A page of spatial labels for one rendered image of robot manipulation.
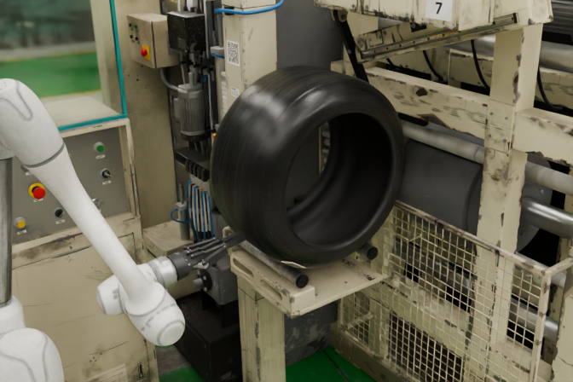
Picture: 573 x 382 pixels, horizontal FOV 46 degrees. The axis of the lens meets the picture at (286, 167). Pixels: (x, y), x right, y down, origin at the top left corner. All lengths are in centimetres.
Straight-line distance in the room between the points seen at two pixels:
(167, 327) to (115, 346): 106
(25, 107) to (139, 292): 50
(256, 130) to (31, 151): 61
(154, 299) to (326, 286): 70
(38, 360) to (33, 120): 55
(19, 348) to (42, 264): 80
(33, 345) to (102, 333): 100
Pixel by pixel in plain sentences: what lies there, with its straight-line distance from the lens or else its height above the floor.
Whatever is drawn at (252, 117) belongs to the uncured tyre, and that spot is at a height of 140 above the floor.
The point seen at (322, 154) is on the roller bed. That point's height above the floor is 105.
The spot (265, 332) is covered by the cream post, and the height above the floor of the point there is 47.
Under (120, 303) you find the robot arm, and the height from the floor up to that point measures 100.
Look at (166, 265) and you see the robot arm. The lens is 184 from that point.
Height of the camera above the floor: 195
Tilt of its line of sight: 22 degrees down
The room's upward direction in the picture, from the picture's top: 1 degrees counter-clockwise
